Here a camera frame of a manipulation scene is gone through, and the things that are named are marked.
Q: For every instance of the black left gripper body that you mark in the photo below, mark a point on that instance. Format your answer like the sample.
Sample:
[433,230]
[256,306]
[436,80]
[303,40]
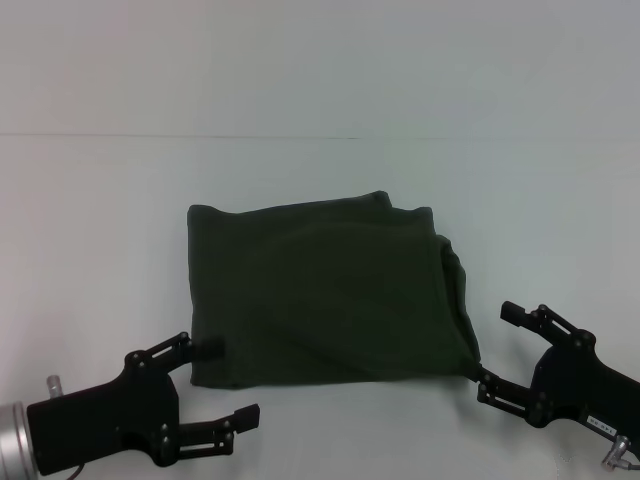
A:
[100,425]

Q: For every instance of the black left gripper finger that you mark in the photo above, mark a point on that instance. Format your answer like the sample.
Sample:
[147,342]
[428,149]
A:
[210,347]
[247,419]

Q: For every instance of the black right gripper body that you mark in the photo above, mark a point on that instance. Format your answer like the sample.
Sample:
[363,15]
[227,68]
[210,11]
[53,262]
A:
[575,385]

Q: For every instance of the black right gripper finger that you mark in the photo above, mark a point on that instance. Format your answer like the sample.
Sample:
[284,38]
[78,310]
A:
[505,395]
[515,312]

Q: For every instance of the dark green t-shirt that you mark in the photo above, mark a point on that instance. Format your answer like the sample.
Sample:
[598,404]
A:
[325,290]

